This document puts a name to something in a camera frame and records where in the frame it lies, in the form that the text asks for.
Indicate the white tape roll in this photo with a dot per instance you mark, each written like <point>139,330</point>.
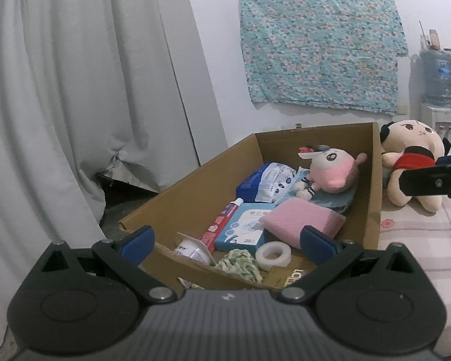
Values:
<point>263,261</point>

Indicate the grey white curtain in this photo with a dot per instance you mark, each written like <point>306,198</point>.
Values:
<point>79,82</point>

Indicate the white water dispenser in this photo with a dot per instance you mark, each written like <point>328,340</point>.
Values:
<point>434,120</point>

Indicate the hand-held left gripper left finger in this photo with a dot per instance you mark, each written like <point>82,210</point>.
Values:
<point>137,240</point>

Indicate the white cylindrical container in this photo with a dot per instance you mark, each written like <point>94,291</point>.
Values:
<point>191,250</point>

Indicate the red toothpaste tube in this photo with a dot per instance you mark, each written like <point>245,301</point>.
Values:
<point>218,225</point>

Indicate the blue white mask packet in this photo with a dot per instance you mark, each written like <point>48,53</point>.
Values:
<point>263,180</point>

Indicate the pink plush toy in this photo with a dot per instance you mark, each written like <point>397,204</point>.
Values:
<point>330,173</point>

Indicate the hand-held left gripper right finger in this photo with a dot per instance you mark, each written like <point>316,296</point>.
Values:
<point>317,242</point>

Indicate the white wall socket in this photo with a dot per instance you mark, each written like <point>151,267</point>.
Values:
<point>401,109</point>

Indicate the blue bandage box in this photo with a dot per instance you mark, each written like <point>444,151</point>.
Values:
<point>240,229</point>

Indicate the cardboard box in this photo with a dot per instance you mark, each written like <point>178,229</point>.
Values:
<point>173,203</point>

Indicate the plush doll red dress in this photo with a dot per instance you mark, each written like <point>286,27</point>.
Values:
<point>413,135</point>

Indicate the red white small packet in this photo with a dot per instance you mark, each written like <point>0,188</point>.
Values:
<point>308,151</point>

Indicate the floral blue wall cloth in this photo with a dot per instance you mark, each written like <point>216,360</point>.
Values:
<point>315,37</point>

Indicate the blue water bottle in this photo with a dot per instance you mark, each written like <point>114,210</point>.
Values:
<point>438,75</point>

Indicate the green white yarn bundle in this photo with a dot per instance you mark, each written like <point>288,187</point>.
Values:
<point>240,265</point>

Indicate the pink cloth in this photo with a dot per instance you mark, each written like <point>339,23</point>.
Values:
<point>300,220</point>

